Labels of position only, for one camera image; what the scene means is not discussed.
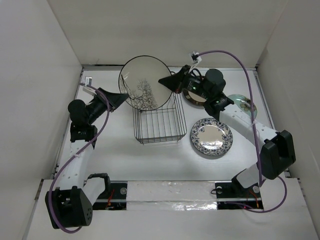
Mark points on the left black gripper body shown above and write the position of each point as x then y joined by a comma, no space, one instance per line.
97,108

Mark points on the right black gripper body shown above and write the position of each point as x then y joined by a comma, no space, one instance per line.
189,82

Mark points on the tree pattern cream plate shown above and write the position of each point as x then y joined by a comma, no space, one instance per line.
139,79

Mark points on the teal flower plate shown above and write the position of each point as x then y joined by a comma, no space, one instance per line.
243,102

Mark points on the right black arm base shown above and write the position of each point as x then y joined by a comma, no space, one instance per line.
226,189

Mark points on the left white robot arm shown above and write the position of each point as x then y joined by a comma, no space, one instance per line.
72,193

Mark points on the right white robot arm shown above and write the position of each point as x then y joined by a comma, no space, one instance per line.
275,149

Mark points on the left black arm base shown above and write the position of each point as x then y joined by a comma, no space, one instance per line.
118,190

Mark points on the black striped rim plate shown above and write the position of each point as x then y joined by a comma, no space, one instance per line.
193,98

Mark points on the blue floral pattern plate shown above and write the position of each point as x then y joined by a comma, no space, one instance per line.
211,137

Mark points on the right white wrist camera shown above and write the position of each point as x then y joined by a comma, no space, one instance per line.
195,57

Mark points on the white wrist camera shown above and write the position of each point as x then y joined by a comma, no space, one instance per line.
195,57
87,87

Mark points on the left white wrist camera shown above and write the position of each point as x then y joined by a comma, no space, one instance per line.
87,87

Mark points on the grey wire dish rack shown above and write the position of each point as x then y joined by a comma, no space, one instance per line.
167,123

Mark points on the metal rail bar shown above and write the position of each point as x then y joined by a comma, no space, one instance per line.
196,200

